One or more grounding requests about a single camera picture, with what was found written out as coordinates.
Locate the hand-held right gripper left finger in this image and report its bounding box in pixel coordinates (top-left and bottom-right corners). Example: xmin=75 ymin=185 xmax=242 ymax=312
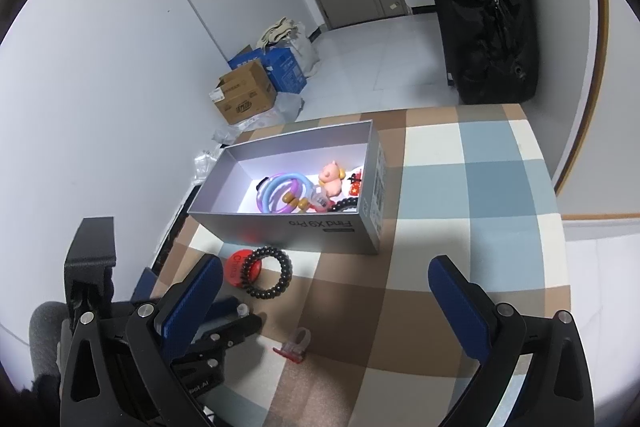
xmin=60 ymin=253 xmax=223 ymax=427

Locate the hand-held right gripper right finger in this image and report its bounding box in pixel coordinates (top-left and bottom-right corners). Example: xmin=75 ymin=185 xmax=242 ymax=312
xmin=427 ymin=255 xmax=596 ymax=427

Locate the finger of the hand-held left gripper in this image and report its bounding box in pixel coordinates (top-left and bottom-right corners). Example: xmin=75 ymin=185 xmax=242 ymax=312
xmin=131 ymin=266 xmax=163 ymax=305
xmin=172 ymin=297 xmax=263 ymax=368

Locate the red round badge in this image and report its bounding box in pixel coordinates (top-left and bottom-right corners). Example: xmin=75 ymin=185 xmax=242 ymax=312
xmin=230 ymin=248 xmax=262 ymax=286

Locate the black bead bracelet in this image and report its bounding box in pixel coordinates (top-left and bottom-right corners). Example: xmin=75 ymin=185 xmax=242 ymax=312
xmin=241 ymin=246 xmax=293 ymax=301
xmin=327 ymin=196 xmax=360 ymax=214

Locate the clear ring with red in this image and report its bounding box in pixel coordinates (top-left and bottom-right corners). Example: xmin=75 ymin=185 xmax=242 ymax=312
xmin=272 ymin=328 xmax=312 ymax=364

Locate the grey cardboard box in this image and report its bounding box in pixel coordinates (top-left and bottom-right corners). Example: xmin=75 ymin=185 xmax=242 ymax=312
xmin=186 ymin=119 xmax=388 ymax=254

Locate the orange bead bracelet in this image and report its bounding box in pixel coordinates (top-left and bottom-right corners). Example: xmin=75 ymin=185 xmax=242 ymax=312
xmin=280 ymin=191 xmax=308 ymax=212

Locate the clear ring with pink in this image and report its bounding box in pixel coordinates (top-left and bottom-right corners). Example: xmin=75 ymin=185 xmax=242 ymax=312
xmin=305 ymin=186 xmax=333 ymax=212

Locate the blue ring bracelet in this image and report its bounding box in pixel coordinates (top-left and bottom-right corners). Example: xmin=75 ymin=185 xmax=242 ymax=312
xmin=265 ymin=171 xmax=313 ymax=208

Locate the red charm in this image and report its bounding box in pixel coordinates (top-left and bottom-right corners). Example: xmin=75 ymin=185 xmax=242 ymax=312
xmin=345 ymin=167 xmax=363 ymax=198

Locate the pink pig figure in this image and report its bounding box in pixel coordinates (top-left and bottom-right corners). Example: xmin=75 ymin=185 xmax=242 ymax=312
xmin=319 ymin=161 xmax=346 ymax=196

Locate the person's left forearm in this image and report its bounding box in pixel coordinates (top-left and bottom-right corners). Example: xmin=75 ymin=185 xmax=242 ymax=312
xmin=27 ymin=301 xmax=76 ymax=388

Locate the checked tablecloth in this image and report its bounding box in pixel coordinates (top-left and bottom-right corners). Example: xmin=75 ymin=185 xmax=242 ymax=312
xmin=152 ymin=103 xmax=573 ymax=427

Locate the dark fuzzy cloth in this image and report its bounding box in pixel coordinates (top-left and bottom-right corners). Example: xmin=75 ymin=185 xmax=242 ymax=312
xmin=0 ymin=369 xmax=63 ymax=427

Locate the clear plastic wrap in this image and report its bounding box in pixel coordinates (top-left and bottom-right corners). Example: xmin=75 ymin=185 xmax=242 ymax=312
xmin=192 ymin=93 xmax=306 ymax=188

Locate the brown cardboard box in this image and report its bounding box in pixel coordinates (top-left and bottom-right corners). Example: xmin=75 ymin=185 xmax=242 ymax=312
xmin=209 ymin=59 xmax=277 ymax=125

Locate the blue cardboard box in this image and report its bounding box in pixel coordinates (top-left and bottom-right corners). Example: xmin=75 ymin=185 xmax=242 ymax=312
xmin=227 ymin=44 xmax=307 ymax=94

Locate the white cabinet with wood trim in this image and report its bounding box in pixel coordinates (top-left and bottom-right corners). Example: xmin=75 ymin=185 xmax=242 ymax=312
xmin=520 ymin=0 xmax=640 ymax=388

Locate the white plastic bag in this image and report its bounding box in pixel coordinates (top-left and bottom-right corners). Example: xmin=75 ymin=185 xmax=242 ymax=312
xmin=277 ymin=24 xmax=321 ymax=78

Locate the black backpack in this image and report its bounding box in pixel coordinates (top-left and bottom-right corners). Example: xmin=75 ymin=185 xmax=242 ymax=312
xmin=427 ymin=0 xmax=541 ymax=105

